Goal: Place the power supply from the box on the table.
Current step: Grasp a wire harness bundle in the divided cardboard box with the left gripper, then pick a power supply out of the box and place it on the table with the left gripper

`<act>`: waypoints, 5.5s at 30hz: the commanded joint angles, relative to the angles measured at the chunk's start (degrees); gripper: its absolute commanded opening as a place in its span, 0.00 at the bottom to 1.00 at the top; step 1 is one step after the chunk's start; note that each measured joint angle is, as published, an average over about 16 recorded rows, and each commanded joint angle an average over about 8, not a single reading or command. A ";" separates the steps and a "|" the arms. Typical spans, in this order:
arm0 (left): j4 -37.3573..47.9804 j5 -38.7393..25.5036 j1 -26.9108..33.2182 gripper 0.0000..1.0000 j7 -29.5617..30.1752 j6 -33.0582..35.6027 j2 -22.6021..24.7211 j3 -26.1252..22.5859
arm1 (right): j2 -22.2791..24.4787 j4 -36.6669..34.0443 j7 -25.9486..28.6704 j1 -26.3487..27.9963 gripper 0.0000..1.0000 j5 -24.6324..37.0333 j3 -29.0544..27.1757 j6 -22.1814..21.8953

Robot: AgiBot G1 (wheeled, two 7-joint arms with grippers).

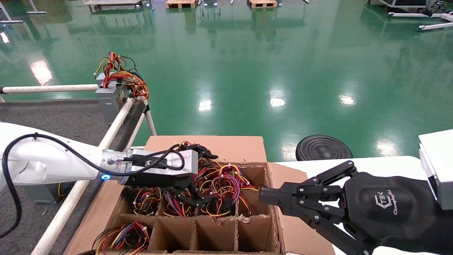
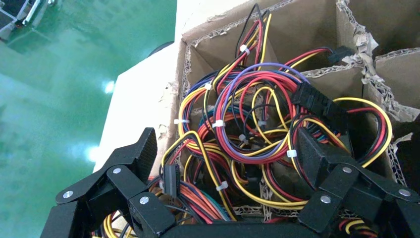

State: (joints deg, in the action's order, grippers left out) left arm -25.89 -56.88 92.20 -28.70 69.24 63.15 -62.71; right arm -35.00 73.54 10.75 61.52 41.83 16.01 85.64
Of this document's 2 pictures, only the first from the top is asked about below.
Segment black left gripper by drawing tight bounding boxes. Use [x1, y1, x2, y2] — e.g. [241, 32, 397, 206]
[124, 143, 218, 209]

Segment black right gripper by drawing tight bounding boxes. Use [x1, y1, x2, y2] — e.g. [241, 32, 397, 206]
[344, 172, 453, 255]

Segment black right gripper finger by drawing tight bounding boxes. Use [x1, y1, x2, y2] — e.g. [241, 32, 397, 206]
[259, 160, 356, 201]
[260, 199, 372, 255]

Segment colourful wire bundles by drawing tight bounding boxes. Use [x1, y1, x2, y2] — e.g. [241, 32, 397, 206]
[193, 159, 262, 217]

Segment brown cardboard box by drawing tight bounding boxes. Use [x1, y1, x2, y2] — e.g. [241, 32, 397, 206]
[64, 136, 337, 255]

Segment cardboard grid divider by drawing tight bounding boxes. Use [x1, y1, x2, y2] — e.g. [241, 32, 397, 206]
[106, 165, 280, 254]

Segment black round ribbed disc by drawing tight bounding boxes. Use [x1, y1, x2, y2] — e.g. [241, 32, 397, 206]
[296, 135, 353, 162]

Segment grey foam mat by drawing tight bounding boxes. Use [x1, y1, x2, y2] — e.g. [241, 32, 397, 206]
[0, 99, 142, 255]

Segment wooden pallet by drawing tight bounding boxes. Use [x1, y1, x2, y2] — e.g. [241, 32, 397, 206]
[165, 0, 198, 9]
[248, 0, 277, 9]

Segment white metal stand legs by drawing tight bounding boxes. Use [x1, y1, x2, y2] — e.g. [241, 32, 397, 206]
[388, 12, 453, 32]

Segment grey metal platform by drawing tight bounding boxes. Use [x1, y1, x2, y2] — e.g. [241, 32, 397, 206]
[84, 0, 146, 10]

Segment dark equipment cart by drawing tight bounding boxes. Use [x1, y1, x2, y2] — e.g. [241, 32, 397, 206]
[368, 0, 447, 11]

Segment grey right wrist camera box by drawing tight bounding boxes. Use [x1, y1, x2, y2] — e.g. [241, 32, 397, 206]
[419, 129, 453, 210]

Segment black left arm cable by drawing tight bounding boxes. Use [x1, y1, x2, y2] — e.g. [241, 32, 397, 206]
[0, 133, 186, 238]

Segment white pipe cart frame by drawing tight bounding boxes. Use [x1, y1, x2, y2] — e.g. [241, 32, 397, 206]
[0, 84, 156, 255]

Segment white metal frame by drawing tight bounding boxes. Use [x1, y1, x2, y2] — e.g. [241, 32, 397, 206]
[0, 0, 47, 24]

